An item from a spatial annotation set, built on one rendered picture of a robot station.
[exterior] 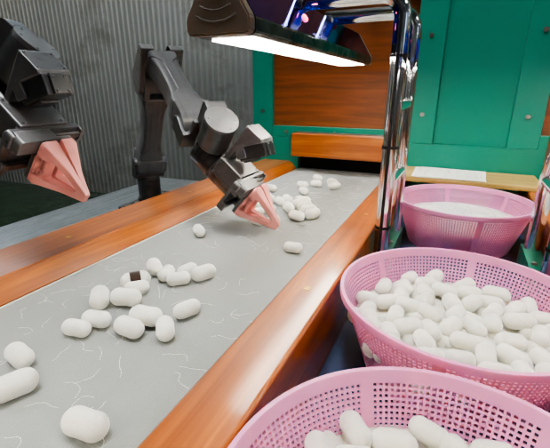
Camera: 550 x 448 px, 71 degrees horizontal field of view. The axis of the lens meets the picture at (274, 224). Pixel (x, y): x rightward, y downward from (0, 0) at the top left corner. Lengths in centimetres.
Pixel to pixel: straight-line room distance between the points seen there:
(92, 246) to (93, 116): 356
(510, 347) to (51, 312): 50
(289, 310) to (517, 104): 90
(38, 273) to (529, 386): 56
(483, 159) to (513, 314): 72
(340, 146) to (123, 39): 295
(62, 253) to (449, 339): 51
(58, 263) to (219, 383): 35
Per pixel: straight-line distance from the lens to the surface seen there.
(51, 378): 42
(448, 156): 119
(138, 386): 38
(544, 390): 42
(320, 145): 118
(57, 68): 57
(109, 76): 399
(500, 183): 105
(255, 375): 34
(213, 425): 30
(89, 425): 34
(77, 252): 64
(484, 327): 49
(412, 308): 50
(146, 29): 373
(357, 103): 122
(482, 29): 119
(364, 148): 115
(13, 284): 59
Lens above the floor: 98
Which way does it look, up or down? 19 degrees down
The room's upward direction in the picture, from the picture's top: straight up
